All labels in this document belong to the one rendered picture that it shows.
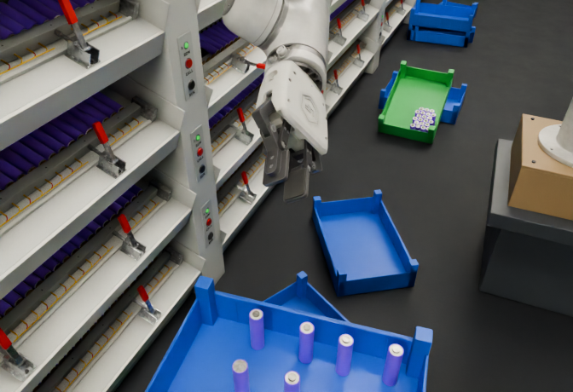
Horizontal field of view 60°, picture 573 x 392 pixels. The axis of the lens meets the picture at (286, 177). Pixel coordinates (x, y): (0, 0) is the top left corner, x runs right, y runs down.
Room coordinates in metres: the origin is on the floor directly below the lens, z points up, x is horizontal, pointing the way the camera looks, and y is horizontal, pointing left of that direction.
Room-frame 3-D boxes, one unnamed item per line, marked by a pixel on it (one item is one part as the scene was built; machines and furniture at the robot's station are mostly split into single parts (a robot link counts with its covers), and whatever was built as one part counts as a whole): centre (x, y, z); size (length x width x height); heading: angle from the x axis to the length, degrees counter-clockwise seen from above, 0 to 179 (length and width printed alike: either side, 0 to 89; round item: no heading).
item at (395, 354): (0.34, -0.13, 0.44); 0.02 x 0.02 x 0.06
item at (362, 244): (0.97, -0.20, 0.04); 0.30 x 0.20 x 0.08; 10
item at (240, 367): (0.32, 0.05, 0.44); 0.02 x 0.02 x 0.06
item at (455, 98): (1.78, -0.55, 0.04); 0.30 x 0.20 x 0.08; 65
